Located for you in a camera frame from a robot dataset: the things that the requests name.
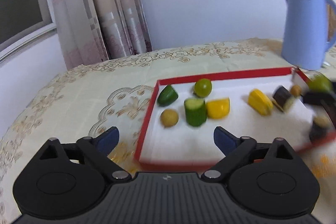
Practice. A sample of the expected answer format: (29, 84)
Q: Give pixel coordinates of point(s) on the cucumber end piece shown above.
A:
(168, 96)

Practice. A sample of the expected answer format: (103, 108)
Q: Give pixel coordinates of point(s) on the pink patterned curtain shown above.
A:
(99, 8)

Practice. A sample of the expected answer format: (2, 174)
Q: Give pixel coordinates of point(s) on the small tan round fruit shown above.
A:
(296, 90)

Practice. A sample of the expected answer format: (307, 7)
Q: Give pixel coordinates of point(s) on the cucumber cylinder piece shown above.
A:
(195, 112)

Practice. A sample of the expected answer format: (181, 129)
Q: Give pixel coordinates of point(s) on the yellow pepper piece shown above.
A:
(260, 102)
(218, 108)

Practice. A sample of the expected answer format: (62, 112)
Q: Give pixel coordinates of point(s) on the eggplant piece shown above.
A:
(319, 128)
(283, 102)

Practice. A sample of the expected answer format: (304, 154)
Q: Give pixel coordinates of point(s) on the yellow round lime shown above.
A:
(169, 118)

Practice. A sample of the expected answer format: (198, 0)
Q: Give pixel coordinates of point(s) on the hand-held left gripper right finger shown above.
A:
(223, 140)

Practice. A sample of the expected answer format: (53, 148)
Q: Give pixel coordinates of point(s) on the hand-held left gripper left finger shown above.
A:
(108, 139)

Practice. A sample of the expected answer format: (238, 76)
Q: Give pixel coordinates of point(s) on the red cardboard box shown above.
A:
(236, 134)

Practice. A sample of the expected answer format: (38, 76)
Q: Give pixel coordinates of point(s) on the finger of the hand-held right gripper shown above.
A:
(317, 98)

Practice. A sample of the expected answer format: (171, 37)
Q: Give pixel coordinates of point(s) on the green lime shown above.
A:
(203, 87)
(319, 83)

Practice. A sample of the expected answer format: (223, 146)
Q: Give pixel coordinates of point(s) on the blue electric kettle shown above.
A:
(304, 27)

